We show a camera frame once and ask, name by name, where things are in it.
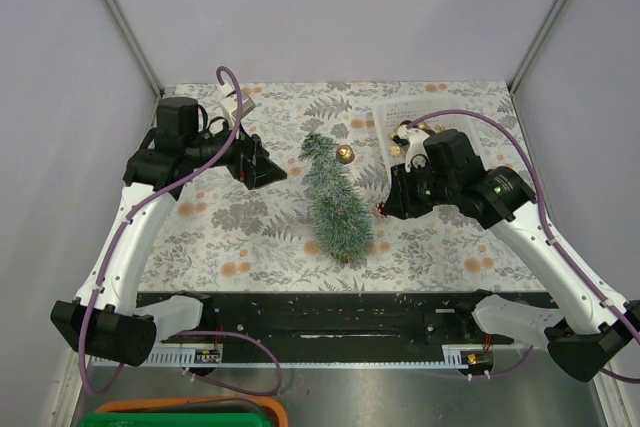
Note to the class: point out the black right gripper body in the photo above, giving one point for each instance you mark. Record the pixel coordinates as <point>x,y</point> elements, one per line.
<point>430,190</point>

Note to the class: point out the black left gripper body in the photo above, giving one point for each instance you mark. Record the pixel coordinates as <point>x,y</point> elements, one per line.
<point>235,159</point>

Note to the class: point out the frosted pine cone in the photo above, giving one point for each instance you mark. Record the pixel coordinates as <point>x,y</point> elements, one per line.
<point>379,210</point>

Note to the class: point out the small green christmas tree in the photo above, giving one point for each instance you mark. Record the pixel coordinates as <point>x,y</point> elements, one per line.
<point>342,222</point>

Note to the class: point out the gold glitter bauble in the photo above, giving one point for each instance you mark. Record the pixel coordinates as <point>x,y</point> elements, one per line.
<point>344,154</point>

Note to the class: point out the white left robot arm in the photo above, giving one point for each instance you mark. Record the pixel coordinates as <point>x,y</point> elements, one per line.
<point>103,319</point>

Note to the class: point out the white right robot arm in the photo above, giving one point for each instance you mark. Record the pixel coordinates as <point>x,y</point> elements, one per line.
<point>590,322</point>

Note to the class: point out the floral patterned table mat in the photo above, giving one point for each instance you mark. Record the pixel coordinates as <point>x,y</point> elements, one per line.
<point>224,237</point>

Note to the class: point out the orange plastic bin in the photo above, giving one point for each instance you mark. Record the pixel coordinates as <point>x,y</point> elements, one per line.
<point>272,408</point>

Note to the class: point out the green plastic bin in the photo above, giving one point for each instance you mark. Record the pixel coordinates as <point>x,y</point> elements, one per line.
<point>174,420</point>

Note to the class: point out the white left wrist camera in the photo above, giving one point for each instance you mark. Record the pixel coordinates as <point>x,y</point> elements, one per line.
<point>229,103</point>

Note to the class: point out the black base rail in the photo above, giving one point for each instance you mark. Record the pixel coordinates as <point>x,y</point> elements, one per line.
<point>335,328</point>

